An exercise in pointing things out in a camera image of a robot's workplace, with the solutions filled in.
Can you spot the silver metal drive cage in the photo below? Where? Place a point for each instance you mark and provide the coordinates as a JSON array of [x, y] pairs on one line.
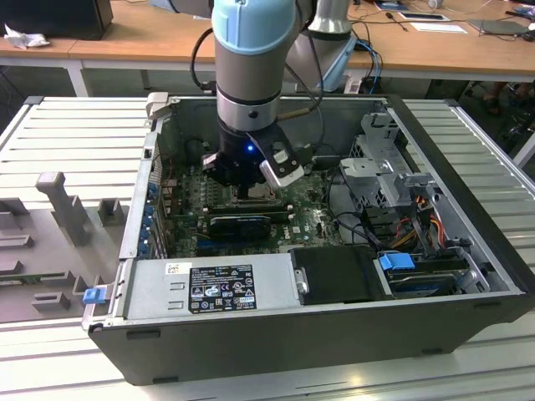
[[376, 175]]

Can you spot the silver CPU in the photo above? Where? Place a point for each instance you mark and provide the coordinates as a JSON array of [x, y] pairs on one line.
[[258, 193]]

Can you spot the green motherboard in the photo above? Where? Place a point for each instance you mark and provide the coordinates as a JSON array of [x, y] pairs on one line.
[[301, 234]]

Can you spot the black box on desk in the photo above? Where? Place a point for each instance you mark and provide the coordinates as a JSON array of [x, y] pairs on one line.
[[54, 18]]

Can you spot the grey power supply unit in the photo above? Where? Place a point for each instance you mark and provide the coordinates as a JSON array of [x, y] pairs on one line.
[[146, 292]]

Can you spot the CPU socket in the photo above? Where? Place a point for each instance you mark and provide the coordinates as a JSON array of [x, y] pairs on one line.
[[242, 197]]

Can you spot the green RAM stick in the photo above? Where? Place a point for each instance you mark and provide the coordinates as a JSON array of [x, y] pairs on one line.
[[21, 280]]

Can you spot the hard disk in blue carrier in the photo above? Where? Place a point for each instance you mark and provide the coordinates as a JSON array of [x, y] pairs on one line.
[[395, 263]]

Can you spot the white paper sheet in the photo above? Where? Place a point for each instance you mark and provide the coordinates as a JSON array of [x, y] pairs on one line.
[[439, 27]]

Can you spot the blue plastic latch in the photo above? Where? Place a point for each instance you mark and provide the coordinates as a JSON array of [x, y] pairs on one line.
[[94, 295]]

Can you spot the open PC case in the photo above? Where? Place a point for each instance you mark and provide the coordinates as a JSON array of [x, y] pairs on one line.
[[292, 346]]

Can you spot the dark grey laptop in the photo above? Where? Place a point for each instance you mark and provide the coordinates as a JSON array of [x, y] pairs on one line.
[[501, 27]]

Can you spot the crumpled white paper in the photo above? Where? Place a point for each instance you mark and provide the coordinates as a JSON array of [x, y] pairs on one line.
[[25, 38]]

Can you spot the grey parts rack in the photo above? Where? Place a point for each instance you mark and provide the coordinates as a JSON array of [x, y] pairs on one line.
[[69, 213]]

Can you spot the black plastic shroud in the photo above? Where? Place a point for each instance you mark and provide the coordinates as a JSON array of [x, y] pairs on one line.
[[334, 271]]

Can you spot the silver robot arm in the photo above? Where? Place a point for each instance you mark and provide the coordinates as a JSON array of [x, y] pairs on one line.
[[251, 62]]

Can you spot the black power supply label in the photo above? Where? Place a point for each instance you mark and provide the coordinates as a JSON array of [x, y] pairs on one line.
[[223, 288]]

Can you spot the wooden desk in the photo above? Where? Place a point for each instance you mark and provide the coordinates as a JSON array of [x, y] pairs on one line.
[[146, 42]]

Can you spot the blue expansion slot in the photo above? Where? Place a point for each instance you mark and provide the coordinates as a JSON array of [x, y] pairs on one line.
[[209, 242]]

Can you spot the graphics card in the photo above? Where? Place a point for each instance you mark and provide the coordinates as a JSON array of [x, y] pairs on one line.
[[238, 227]]

